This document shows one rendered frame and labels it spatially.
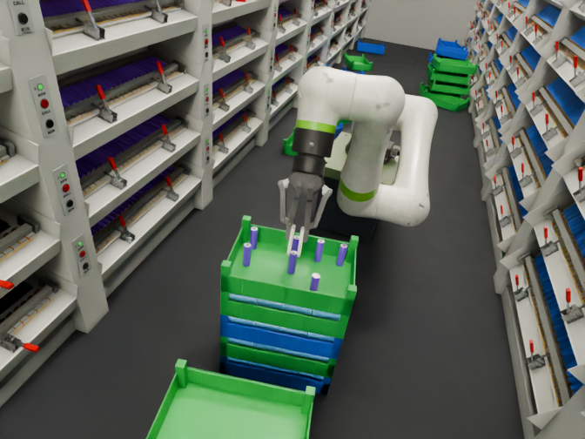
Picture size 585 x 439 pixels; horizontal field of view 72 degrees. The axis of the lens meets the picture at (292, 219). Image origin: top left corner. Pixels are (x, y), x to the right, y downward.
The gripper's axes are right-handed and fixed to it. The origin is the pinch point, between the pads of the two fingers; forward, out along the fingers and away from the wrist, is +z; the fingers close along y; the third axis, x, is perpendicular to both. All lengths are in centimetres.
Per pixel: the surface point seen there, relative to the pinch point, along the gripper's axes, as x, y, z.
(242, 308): 5.6, 9.4, 17.2
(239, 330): 2.3, 9.8, 24.4
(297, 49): -180, 29, -82
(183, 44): -45, 51, -48
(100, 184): -14, 58, -2
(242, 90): -102, 42, -43
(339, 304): 8.9, -12.4, 10.3
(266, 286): 9.4, 4.2, 9.1
